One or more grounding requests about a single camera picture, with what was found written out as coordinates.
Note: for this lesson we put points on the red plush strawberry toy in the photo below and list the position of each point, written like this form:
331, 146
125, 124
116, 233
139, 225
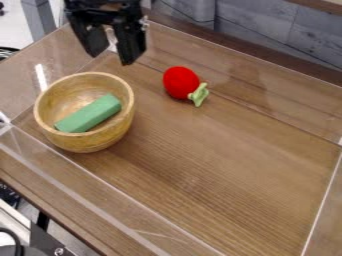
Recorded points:
183, 86

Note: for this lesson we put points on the brown wooden bowl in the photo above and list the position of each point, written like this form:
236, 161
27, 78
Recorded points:
69, 94

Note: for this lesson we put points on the black equipment bottom left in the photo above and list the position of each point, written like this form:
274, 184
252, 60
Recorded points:
27, 240

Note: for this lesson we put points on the green rectangular block stick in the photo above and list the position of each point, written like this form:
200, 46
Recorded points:
91, 115

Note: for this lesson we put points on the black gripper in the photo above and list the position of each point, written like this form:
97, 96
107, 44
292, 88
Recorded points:
123, 14

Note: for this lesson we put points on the clear acrylic front wall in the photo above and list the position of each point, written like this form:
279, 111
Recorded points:
104, 217

